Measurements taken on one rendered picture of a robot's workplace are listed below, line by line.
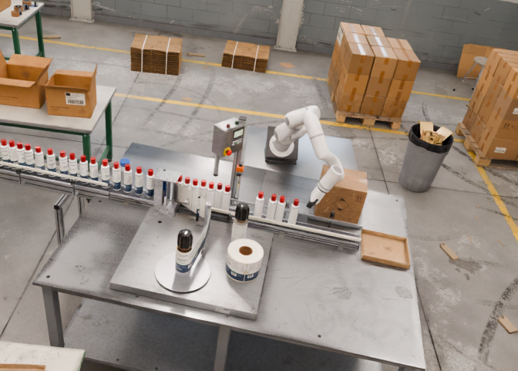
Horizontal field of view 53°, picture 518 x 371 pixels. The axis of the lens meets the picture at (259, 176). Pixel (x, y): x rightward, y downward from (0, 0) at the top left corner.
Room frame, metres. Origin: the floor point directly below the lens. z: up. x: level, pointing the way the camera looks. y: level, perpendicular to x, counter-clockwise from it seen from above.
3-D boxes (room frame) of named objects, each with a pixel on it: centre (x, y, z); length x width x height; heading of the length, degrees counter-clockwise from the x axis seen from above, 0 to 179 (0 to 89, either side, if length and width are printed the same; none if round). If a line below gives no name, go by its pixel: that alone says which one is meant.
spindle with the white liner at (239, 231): (2.35, 0.06, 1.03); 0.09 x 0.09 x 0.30
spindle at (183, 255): (2.05, 0.33, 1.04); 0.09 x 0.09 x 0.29
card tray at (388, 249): (2.58, -0.87, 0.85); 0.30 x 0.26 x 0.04; 86
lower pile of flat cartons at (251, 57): (7.18, 0.47, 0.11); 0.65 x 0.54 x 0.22; 91
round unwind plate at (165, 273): (2.05, 0.33, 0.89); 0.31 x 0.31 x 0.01
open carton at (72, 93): (3.79, 1.63, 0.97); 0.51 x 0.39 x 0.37; 9
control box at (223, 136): (2.73, 0.22, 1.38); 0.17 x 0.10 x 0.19; 141
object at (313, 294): (2.53, 0.00, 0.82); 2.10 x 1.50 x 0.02; 86
